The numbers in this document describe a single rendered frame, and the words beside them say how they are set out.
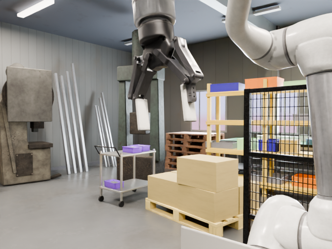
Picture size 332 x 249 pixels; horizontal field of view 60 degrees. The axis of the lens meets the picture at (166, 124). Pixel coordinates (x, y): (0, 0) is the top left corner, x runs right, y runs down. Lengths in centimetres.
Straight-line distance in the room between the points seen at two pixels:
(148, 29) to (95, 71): 825
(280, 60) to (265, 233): 56
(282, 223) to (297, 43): 56
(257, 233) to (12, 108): 562
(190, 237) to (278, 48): 66
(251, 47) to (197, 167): 270
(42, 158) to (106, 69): 368
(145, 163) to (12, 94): 288
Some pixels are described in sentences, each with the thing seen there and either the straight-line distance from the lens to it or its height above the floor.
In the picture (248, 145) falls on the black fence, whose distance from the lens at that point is 187.
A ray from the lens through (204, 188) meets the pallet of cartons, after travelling 351.
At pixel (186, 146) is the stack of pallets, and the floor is 62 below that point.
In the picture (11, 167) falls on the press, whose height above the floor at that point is 37.
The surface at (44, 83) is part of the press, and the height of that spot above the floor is 207.
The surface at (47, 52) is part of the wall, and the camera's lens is 811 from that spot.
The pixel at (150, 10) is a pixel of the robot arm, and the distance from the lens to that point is 61.
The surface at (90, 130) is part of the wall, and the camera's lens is 864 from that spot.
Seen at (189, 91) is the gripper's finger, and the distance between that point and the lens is 54.
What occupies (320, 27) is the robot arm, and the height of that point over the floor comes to 163.
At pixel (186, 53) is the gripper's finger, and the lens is 56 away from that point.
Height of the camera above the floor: 137
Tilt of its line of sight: 1 degrees down
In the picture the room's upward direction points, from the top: straight up
